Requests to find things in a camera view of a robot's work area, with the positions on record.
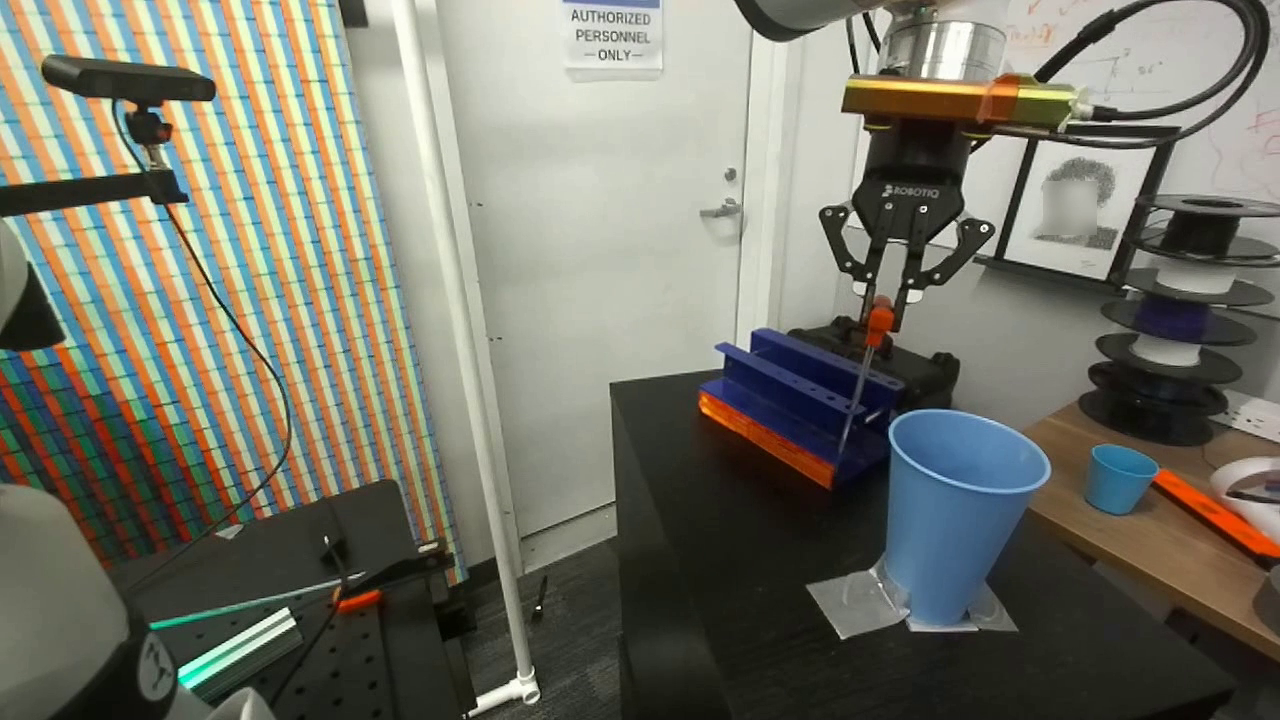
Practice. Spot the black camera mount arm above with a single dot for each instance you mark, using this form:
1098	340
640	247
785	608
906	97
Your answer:
95	193

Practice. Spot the black bar camera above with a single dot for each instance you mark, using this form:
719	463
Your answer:
127	80

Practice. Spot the black picture frame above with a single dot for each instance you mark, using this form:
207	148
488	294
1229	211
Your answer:
1083	201

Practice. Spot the black filament spool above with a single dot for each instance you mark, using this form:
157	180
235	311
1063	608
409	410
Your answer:
1153	406
1207	233

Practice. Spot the large blue plastic cup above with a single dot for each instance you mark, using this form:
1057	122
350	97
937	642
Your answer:
960	514

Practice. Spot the whiteboard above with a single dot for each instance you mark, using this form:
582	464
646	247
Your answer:
1174	92

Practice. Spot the green lit metal bar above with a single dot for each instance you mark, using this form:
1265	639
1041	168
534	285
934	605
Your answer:
243	649

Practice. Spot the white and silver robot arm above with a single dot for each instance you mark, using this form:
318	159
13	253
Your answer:
942	45

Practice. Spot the black plastic box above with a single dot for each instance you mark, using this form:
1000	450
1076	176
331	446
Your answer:
926	368

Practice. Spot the wooden side table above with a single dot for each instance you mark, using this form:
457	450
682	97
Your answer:
1134	545

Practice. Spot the blue rack with orange base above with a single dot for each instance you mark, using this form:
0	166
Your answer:
785	402

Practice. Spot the long orange flat tool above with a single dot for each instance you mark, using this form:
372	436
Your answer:
1221	514

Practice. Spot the white authorized personnel sign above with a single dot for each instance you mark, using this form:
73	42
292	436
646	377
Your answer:
609	34

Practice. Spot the white filament spool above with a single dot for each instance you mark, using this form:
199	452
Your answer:
1165	354
1193	282

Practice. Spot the dark blue filament spool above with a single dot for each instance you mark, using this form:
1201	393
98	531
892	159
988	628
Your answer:
1174	322

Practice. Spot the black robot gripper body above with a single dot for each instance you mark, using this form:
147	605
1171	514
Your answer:
913	184

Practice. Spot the black lamp shade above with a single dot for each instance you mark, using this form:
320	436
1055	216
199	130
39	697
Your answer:
21	313

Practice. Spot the white tape roll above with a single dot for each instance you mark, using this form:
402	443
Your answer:
1246	470

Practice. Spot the black perforated breadboard table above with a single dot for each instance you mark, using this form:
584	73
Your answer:
280	545

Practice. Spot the gold wrist camera bar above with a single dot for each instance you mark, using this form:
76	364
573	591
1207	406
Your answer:
934	100

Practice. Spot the small blue cup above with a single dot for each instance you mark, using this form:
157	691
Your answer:
1119	483

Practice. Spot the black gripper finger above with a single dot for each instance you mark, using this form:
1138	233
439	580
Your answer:
841	241
958	253

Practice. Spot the grey white robot base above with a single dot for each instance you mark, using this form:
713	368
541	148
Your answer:
55	615

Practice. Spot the white pole with foot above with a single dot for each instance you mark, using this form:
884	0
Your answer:
466	346

